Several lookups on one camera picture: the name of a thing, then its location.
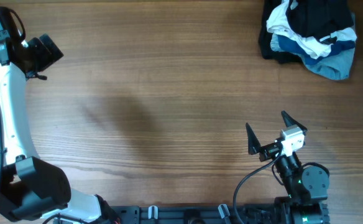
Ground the black garment in pile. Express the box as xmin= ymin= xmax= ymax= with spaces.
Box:
xmin=258 ymin=0 xmax=301 ymax=64

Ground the white shirt with black stripes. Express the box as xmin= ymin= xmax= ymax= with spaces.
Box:
xmin=266 ymin=0 xmax=357 ymax=58

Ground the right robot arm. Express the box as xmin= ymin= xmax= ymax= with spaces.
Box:
xmin=238 ymin=111 xmax=330 ymax=224

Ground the navy blue garment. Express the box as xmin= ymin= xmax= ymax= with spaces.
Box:
xmin=272 ymin=34 xmax=356 ymax=65

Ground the black t-shirt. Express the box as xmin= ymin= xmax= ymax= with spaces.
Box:
xmin=286 ymin=0 xmax=354 ymax=39

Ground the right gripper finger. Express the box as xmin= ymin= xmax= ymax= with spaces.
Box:
xmin=246 ymin=123 xmax=261 ymax=155
xmin=281 ymin=111 xmax=308 ymax=134

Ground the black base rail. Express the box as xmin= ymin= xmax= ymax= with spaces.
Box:
xmin=113 ymin=203 xmax=330 ymax=224

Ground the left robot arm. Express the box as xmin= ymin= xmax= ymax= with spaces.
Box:
xmin=0 ymin=7 xmax=116 ymax=223

